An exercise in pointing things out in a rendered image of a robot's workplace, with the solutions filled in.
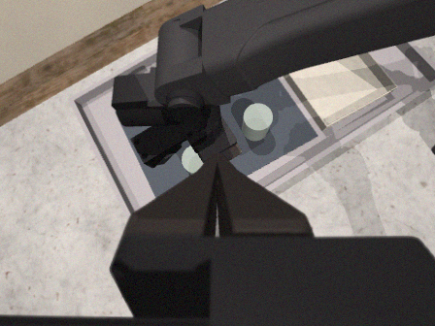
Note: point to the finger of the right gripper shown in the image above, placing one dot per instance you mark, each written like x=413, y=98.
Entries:
x=235, y=151

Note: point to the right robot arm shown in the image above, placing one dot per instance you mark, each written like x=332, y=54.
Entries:
x=244, y=44

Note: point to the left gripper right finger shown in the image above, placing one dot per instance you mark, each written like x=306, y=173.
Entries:
x=247, y=209

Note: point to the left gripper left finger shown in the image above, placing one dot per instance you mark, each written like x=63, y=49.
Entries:
x=189, y=207

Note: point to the dark grey flat mat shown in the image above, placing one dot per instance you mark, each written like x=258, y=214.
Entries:
x=289, y=130

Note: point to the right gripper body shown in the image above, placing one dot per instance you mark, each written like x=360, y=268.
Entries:
x=224, y=139

